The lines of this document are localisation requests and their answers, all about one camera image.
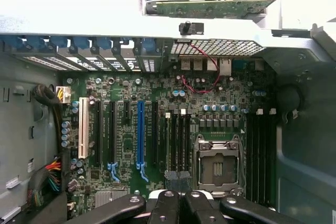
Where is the white expansion slot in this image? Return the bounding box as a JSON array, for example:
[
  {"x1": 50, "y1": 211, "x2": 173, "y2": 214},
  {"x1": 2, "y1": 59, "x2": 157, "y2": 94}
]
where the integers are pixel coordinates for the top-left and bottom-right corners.
[{"x1": 78, "y1": 97, "x2": 90, "y2": 160}]

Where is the silver chipset heat sink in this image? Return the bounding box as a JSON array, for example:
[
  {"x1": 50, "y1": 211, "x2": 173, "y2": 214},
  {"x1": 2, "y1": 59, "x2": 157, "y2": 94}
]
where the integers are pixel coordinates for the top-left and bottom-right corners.
[{"x1": 95, "y1": 190, "x2": 127, "y2": 208}]

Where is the blue expansion slot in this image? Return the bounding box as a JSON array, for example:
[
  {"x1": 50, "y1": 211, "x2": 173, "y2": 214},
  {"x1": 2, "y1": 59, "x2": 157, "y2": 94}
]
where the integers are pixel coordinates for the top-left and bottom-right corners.
[{"x1": 136, "y1": 100, "x2": 146, "y2": 166}]

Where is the tall silver rear port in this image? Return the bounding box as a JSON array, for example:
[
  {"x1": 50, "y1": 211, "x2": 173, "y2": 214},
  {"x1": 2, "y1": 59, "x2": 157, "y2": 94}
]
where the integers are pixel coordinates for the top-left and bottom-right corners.
[{"x1": 219, "y1": 57, "x2": 233, "y2": 76}]

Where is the coloured wire bundle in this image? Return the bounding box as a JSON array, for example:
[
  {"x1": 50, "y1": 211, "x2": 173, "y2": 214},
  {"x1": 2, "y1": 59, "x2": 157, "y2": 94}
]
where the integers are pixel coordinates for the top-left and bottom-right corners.
[{"x1": 27, "y1": 155, "x2": 69, "y2": 209}]

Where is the white power connector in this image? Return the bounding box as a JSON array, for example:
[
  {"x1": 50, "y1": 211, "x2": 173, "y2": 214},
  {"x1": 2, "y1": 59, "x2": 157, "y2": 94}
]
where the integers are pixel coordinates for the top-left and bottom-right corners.
[{"x1": 55, "y1": 85, "x2": 72, "y2": 104}]

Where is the long black expansion slot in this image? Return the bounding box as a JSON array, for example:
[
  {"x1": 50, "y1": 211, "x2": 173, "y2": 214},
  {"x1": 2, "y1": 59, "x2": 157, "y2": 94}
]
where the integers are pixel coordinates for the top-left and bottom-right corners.
[
  {"x1": 151, "y1": 100, "x2": 159, "y2": 166},
  {"x1": 108, "y1": 101, "x2": 118, "y2": 165},
  {"x1": 94, "y1": 100, "x2": 104, "y2": 167}
]

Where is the short black expansion slot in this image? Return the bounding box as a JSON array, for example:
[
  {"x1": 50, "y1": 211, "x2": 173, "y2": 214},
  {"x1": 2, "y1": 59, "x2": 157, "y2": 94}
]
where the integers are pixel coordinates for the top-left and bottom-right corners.
[{"x1": 123, "y1": 101, "x2": 132, "y2": 121}]

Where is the black sleeved cable bundle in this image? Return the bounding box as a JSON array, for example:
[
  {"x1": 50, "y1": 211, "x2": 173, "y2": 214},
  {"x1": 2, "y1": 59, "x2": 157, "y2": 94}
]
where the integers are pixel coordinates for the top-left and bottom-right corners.
[{"x1": 32, "y1": 83, "x2": 64, "y2": 137}]

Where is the grey metal PC case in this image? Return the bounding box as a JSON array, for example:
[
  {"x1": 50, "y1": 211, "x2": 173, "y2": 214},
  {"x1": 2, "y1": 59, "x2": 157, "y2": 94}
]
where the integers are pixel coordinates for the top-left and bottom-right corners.
[{"x1": 0, "y1": 14, "x2": 336, "y2": 224}]

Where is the wire socket locking lever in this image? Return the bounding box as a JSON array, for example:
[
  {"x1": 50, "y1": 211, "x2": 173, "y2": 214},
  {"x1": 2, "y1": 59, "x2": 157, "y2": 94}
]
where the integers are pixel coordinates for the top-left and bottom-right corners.
[{"x1": 236, "y1": 136, "x2": 247, "y2": 185}]

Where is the black RAM slot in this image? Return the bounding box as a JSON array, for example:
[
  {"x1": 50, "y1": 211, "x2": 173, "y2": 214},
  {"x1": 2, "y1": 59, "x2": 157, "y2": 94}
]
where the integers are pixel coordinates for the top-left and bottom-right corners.
[
  {"x1": 253, "y1": 108, "x2": 260, "y2": 205},
  {"x1": 246, "y1": 112, "x2": 254, "y2": 201},
  {"x1": 165, "y1": 113, "x2": 171, "y2": 172},
  {"x1": 266, "y1": 108, "x2": 275, "y2": 209},
  {"x1": 171, "y1": 115, "x2": 179, "y2": 172},
  {"x1": 178, "y1": 108, "x2": 185, "y2": 172},
  {"x1": 184, "y1": 108, "x2": 192, "y2": 172},
  {"x1": 260, "y1": 113, "x2": 267, "y2": 208}
]

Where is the blue rear port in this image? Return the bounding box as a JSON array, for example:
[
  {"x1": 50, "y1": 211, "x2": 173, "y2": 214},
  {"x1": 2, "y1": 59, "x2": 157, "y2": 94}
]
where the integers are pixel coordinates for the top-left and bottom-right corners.
[{"x1": 232, "y1": 59, "x2": 254, "y2": 69}]

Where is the blue card retention clip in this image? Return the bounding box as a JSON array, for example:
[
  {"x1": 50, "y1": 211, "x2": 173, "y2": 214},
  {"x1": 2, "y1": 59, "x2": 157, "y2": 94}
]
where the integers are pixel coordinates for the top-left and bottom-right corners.
[
  {"x1": 15, "y1": 36, "x2": 34, "y2": 53},
  {"x1": 73, "y1": 37, "x2": 92, "y2": 50},
  {"x1": 140, "y1": 37, "x2": 156, "y2": 57},
  {"x1": 95, "y1": 37, "x2": 115, "y2": 50},
  {"x1": 50, "y1": 37, "x2": 69, "y2": 49}
]

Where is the green graphics card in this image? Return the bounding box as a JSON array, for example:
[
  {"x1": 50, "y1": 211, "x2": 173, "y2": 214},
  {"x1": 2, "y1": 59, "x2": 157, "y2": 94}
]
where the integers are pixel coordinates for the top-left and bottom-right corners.
[{"x1": 145, "y1": 0, "x2": 274, "y2": 20}]

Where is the red and black wire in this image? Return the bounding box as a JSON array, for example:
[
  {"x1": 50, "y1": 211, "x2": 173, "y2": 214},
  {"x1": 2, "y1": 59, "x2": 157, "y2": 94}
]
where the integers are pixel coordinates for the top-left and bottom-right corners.
[{"x1": 181, "y1": 42, "x2": 222, "y2": 94}]

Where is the black case switch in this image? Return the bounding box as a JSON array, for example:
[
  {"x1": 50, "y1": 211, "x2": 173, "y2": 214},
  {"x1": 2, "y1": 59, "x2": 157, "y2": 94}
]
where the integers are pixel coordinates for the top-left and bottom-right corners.
[{"x1": 178, "y1": 20, "x2": 205, "y2": 36}]

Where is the metal CPU socket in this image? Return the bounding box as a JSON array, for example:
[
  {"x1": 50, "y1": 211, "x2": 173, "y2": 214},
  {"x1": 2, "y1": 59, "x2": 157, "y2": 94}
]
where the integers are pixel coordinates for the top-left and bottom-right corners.
[{"x1": 193, "y1": 133, "x2": 245, "y2": 193}]

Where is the green motherboard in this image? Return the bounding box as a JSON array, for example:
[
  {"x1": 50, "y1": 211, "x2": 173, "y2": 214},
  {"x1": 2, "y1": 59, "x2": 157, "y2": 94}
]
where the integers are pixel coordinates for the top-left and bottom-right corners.
[{"x1": 61, "y1": 58, "x2": 277, "y2": 224}]

